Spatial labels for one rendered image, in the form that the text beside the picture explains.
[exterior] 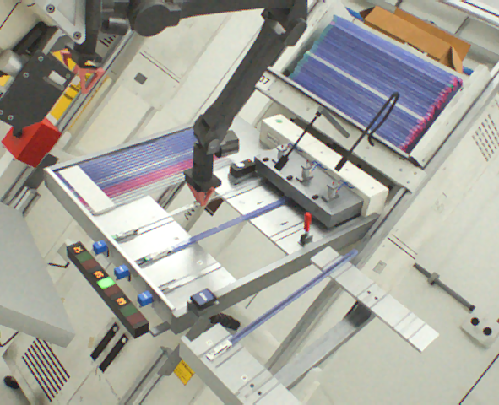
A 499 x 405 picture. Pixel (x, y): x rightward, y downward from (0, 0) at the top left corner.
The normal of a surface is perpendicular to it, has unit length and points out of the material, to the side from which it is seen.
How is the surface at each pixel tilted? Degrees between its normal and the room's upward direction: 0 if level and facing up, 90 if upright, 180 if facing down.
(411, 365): 90
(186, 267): 43
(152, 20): 105
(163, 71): 90
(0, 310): 90
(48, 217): 90
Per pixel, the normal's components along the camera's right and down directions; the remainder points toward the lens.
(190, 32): 0.63, 0.52
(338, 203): 0.11, -0.79
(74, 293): -0.50, -0.31
